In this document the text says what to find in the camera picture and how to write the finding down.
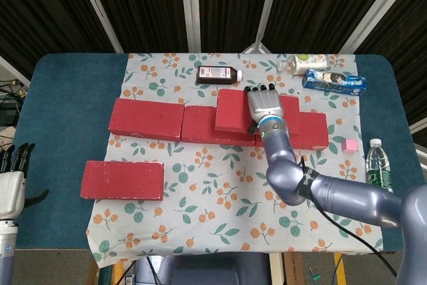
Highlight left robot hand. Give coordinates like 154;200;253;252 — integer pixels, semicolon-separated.
0;142;50;222

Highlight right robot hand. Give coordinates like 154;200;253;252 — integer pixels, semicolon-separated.
244;83;285;134

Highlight red foam brick worn edges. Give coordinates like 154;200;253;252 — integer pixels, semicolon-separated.
79;160;165;202

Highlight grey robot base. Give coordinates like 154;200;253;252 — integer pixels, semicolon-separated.
135;251;271;285

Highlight red foam brick chipped corner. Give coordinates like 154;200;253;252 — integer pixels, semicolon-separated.
255;112;330;152

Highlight clear plastic bottle printed label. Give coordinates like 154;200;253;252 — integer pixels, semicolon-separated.
277;53;331;75

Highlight brown medicine bottle white cap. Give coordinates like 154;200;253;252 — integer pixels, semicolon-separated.
195;66;244;85

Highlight blue snack package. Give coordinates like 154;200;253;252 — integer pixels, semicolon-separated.
302;67;367;97

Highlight teal blue table cover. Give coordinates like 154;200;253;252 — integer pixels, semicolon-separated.
13;53;420;252

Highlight red foam brick white scratches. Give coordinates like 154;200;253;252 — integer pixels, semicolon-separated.
108;97;185;141

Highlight floral orange fruit tablecloth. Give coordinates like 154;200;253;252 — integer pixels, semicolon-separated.
85;52;384;269

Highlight water bottle green label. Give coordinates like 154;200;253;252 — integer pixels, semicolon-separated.
366;137;394;194

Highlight dark brown pleated curtain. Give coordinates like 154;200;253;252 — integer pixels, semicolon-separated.
0;0;427;125

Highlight brown cardboard piece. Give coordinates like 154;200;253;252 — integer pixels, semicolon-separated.
282;252;304;285

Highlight black printed strap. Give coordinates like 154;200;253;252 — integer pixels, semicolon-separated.
293;166;318;198

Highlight white metal frame post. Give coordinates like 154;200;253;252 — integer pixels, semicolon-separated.
72;0;125;54
179;0;201;54
245;0;285;54
340;0;403;54

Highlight black and yellow cable tangle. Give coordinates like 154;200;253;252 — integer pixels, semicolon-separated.
0;77;27;107

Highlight white metal frame bar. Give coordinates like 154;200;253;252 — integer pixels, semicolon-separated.
408;118;427;137
0;53;33;86

